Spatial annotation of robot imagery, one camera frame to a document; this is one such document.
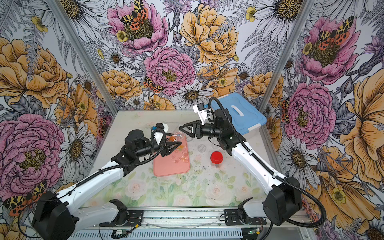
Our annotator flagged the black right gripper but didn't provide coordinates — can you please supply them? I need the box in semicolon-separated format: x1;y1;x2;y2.
179;120;222;139

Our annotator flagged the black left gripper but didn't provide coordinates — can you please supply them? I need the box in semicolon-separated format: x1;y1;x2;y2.
135;132;181;157

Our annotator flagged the red lid candy jar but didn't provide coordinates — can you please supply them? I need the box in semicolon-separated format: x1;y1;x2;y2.
210;151;224;165

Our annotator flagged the white lid candy jar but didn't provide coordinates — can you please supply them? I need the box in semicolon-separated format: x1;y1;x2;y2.
168;131;187;143

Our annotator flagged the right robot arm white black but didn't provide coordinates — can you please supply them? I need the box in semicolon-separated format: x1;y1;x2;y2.
180;104;302;226

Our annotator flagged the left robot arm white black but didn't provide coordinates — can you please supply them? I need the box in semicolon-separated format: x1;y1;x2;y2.
32;128;182;240

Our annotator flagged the lollipop candies pile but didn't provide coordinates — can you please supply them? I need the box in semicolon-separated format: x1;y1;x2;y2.
171;146;189;164

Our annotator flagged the pink plastic tray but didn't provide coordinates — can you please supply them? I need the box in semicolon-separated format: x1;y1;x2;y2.
154;131;191;177

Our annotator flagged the blue lid storage box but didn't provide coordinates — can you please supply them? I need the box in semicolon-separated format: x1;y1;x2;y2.
219;93;267;136

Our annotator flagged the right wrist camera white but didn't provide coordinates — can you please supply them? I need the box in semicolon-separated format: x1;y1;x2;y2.
193;103;215;125

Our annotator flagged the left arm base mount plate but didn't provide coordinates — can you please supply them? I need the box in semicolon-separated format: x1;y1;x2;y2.
100;199;144;228

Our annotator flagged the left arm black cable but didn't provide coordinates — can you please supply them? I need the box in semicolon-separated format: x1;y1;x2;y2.
17;128;167;239

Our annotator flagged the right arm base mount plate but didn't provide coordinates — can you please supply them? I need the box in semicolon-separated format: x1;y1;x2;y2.
219;198;267;226

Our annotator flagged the aluminium corner post right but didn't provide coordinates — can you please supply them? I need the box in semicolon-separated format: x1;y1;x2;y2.
257;0;316;113

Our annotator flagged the aluminium corner post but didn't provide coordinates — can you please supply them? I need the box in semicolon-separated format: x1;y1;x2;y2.
257;0;316;113
47;1;119;116

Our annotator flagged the aluminium corner post left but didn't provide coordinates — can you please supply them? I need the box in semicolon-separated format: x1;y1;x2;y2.
47;1;119;116

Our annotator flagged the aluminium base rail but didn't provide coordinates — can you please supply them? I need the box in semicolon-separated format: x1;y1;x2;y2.
67;208;316;240

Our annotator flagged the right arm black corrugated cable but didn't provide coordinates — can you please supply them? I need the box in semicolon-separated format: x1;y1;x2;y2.
207;96;327;228

